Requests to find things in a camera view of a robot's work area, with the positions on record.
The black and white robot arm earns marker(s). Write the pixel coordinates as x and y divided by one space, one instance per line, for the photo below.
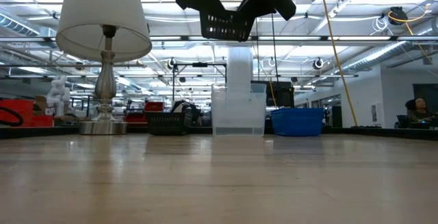
191 111

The silver ventilation duct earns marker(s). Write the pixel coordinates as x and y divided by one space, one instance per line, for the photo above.
386 51

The brown cardboard box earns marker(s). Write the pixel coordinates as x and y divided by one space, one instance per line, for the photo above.
40 105

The red tool case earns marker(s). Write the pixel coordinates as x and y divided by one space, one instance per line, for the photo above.
154 106

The black frame stand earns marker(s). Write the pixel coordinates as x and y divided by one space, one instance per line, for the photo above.
200 65

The person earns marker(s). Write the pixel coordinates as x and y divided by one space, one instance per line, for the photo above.
420 110

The black table edge rail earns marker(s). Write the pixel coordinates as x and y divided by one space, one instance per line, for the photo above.
376 132

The grey horizontal crossbar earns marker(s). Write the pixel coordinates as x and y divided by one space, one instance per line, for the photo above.
27 39

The large red crate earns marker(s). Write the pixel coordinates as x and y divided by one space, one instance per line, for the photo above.
17 104

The white humanoid figure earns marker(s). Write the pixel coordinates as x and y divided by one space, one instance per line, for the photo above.
59 94

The small red box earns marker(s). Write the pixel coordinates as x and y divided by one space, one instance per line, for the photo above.
42 121

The flat red case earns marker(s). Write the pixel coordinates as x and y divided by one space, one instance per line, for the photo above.
136 118

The black slotted plastic basket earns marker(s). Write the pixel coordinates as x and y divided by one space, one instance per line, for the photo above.
226 28
166 124

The white shade silver table lamp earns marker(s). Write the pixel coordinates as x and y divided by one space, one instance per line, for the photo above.
102 18

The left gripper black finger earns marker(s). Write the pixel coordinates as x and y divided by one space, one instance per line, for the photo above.
213 5

